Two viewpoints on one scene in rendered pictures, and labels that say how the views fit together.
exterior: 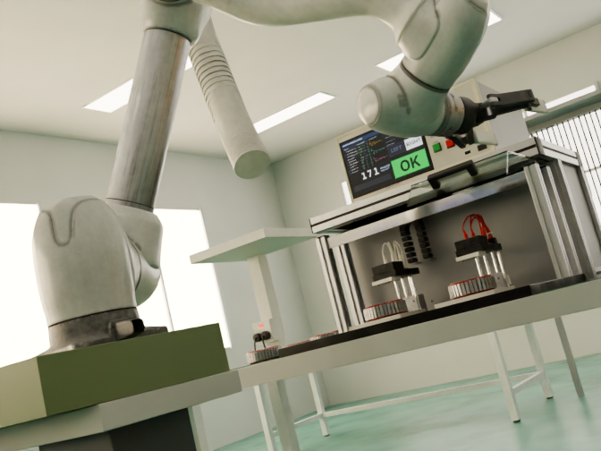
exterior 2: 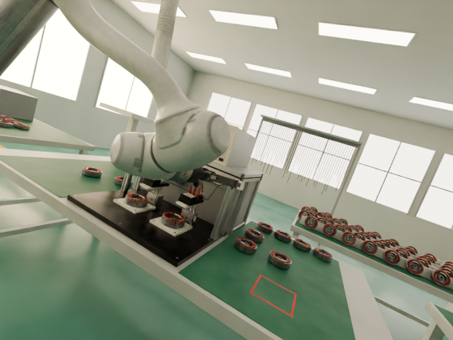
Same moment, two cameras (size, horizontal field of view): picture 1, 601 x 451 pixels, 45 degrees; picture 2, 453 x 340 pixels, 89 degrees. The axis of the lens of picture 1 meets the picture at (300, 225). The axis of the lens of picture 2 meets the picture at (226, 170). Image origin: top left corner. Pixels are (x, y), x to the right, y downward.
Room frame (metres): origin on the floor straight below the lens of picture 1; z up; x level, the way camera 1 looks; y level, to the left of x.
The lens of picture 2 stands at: (0.69, -0.31, 1.24)
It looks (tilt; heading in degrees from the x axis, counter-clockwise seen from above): 7 degrees down; 349
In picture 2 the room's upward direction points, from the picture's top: 19 degrees clockwise
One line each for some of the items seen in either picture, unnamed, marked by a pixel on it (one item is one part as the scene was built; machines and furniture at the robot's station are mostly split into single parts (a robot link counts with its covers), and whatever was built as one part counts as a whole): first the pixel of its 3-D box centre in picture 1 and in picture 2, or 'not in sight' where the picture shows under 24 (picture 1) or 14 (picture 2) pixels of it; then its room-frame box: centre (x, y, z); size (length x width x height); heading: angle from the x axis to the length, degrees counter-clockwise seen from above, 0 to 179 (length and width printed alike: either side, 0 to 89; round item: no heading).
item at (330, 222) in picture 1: (445, 192); (202, 158); (2.09, -0.43, 1.09); 0.68 x 0.44 x 0.05; 58
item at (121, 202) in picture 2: (387, 319); (135, 204); (1.89, -0.16, 0.78); 0.15 x 0.15 x 0.01; 58
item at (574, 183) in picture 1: (583, 220); (244, 205); (1.99, -0.75, 0.91); 0.28 x 0.03 x 0.32; 148
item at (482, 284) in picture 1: (472, 286); (173, 219); (1.76, -0.36, 0.80); 0.11 x 0.11 x 0.04
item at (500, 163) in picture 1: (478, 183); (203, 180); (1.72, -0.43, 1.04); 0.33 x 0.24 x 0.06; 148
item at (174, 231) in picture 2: (475, 297); (172, 224); (1.76, -0.36, 0.78); 0.15 x 0.15 x 0.01; 58
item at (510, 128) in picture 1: (438, 150); (211, 139); (2.09, -0.44, 1.22); 0.44 x 0.39 x 0.20; 58
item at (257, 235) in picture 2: not in sight; (254, 235); (1.91, -0.85, 0.77); 0.11 x 0.11 x 0.04
